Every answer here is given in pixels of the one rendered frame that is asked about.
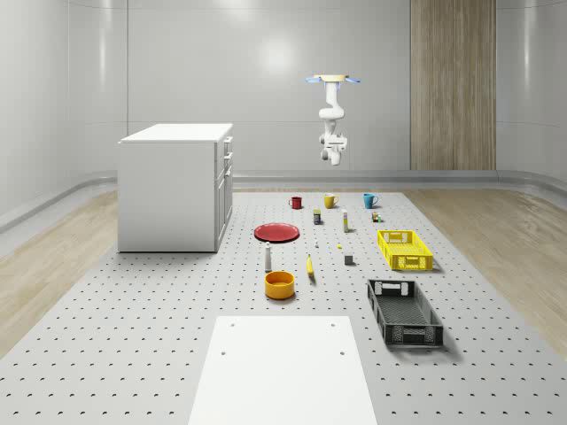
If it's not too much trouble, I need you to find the yellow basket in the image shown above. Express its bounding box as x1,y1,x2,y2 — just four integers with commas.
377,229,435,272

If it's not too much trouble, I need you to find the yellow bowl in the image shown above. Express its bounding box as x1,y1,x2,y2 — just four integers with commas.
263,270,296,301

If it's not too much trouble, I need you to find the dark grey basket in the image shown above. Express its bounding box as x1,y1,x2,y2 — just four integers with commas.
366,279,445,349

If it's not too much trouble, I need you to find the white cabinet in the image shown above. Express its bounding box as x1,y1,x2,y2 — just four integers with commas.
117,122,235,254

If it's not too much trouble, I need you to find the red plate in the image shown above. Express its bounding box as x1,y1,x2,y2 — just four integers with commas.
253,222,301,244

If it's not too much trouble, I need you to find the white board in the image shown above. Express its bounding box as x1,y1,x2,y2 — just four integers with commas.
187,315,379,425

